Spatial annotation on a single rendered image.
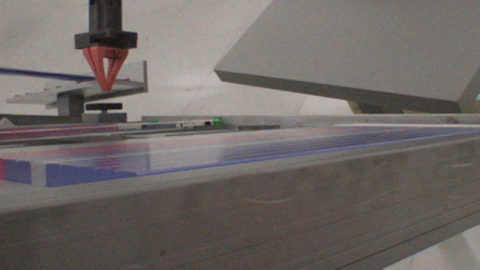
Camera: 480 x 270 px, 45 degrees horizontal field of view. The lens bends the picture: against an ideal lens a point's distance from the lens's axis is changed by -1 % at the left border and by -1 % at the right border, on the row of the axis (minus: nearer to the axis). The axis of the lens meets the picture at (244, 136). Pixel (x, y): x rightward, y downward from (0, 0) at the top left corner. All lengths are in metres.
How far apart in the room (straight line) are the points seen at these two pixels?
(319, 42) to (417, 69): 0.26
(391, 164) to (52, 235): 0.19
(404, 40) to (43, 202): 0.94
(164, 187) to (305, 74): 0.93
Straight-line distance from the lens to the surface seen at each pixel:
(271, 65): 1.20
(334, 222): 0.27
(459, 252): 1.48
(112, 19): 1.02
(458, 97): 0.92
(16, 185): 0.30
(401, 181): 0.32
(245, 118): 0.87
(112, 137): 0.79
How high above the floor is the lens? 1.21
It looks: 35 degrees down
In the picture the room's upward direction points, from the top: 37 degrees counter-clockwise
